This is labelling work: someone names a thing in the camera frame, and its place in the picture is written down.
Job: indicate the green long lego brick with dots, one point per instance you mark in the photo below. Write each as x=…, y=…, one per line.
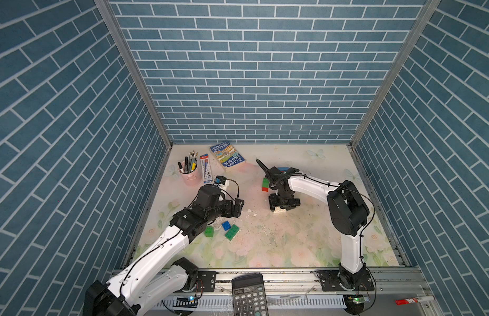
x=232, y=232

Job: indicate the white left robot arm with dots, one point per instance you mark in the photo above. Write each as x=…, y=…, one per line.
x=142, y=285

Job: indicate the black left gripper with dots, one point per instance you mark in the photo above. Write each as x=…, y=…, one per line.
x=236, y=209

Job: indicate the blue small lego brick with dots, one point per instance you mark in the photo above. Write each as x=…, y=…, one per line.
x=226, y=226

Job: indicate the HB pencil box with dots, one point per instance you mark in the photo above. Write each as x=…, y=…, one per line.
x=206, y=169

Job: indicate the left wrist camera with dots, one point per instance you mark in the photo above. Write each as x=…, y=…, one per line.
x=222, y=182

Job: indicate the aluminium corner post left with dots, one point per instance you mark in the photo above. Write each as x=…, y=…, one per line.
x=115, y=31

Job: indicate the blue Treehouse paperback book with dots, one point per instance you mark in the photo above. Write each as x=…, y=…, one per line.
x=227, y=155

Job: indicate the bundle of pencils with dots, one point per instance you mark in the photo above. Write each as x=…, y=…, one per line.
x=190, y=163

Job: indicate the red white marker pen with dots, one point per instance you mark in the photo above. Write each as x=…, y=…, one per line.
x=416, y=300

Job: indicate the white lego plate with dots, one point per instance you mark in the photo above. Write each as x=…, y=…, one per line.
x=279, y=210

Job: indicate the black calculator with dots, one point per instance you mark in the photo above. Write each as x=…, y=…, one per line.
x=249, y=297

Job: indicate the green square lego brick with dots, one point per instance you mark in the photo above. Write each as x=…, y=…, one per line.
x=209, y=232

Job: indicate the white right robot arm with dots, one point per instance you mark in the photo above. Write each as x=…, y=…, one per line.
x=347, y=208

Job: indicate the aluminium corner post right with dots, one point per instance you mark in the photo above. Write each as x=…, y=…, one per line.
x=413, y=36

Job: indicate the pink metal pencil bucket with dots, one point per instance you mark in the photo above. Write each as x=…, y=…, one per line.
x=191, y=178

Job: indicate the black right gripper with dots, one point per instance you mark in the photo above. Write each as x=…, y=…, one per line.
x=273, y=204

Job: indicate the aluminium corner post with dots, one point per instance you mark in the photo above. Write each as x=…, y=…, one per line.
x=413, y=36
x=115, y=31

